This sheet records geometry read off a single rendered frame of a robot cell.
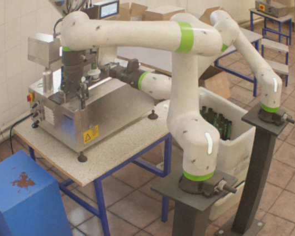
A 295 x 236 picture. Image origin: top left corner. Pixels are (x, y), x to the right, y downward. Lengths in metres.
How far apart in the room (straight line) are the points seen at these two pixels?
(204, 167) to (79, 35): 0.70
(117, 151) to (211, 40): 1.01
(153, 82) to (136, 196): 1.31
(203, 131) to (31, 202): 1.07
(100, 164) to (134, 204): 0.93
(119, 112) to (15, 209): 0.86
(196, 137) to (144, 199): 1.54
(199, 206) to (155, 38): 0.66
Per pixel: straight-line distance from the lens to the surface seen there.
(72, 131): 2.04
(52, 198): 2.27
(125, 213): 2.88
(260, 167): 2.32
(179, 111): 1.63
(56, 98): 2.09
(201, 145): 1.51
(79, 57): 1.36
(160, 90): 1.88
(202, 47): 1.33
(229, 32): 1.89
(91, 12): 2.17
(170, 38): 1.28
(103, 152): 2.16
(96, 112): 2.09
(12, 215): 2.13
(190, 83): 1.58
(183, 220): 1.78
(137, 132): 2.31
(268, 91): 2.08
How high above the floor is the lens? 1.98
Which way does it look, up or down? 31 degrees down
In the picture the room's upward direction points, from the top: 1 degrees clockwise
